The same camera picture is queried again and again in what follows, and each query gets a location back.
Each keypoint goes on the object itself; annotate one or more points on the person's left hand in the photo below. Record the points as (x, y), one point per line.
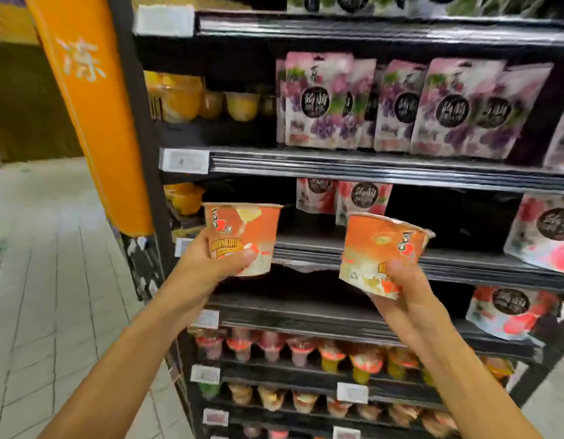
(195, 274)

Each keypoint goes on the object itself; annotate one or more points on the person's right hand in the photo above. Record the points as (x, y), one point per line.
(410, 306)

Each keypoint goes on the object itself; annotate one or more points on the orange jelly cup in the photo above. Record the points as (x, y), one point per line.
(245, 228)
(378, 242)

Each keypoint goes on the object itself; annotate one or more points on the black low shelf rack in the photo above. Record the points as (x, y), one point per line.
(355, 166)

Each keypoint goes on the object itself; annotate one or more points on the row of purple jelly packs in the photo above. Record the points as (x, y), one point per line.
(318, 100)

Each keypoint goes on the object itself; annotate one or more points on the person's left forearm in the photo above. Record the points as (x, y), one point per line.
(126, 374)

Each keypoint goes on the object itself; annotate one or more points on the person's right forearm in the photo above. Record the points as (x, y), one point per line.
(469, 393)

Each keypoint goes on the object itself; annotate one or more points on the large yellow jelly tubs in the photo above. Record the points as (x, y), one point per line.
(186, 198)

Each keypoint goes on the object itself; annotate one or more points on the row of yellow jelly cups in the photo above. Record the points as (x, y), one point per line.
(181, 98)

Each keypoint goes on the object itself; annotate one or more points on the red price tag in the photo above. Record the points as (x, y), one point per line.
(346, 433)

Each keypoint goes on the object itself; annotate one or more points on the orange hanging sign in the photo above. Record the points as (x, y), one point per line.
(94, 109)

